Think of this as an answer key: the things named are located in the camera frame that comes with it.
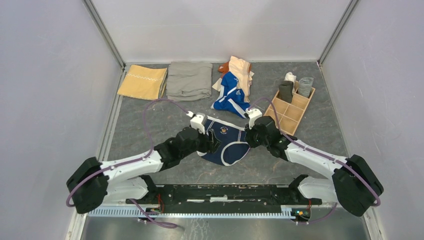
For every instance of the peach orange underwear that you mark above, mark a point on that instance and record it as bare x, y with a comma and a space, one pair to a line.
242, 70

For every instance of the aluminium frame rail front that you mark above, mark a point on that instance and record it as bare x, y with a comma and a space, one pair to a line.
133, 211

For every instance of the right corner aluminium post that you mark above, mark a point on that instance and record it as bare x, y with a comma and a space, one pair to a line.
338, 30

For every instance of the folded grey cloth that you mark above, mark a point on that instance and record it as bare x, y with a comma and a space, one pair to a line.
189, 81

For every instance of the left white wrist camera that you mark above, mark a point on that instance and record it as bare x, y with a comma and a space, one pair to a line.
197, 121

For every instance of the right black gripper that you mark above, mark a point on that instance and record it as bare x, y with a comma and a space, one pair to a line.
248, 137

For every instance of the wooden compartment organizer box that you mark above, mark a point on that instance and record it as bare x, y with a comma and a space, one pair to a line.
288, 114

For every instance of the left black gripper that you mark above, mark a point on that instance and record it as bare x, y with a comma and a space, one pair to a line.
210, 144

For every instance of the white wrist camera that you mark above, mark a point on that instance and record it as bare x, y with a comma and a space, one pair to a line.
197, 121
253, 114

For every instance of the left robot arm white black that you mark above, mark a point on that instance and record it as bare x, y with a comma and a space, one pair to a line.
95, 182

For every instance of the corner aluminium post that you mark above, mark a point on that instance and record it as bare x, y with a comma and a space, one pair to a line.
95, 16
338, 30

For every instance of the royal blue white-striped underwear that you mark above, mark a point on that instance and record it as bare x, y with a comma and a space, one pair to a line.
231, 97

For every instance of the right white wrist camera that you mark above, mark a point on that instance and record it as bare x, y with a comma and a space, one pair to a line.
253, 114

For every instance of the olive boxer briefs beige waistband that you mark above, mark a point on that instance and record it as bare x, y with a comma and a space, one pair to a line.
285, 91

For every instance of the left corner aluminium post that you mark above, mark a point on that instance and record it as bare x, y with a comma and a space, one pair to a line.
95, 16

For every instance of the navy blue white-trimmed underwear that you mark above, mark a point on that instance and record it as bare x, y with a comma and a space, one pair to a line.
233, 146

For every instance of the folded yellow cloth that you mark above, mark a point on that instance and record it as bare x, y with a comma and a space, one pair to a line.
143, 83

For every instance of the rolled grey striped cloth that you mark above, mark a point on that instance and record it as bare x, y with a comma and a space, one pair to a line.
305, 86

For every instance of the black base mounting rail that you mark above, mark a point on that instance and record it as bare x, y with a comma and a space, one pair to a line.
225, 199

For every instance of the rolled white cloth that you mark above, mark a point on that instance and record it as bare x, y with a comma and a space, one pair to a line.
290, 80

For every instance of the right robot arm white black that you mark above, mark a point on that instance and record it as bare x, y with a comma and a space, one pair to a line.
348, 181

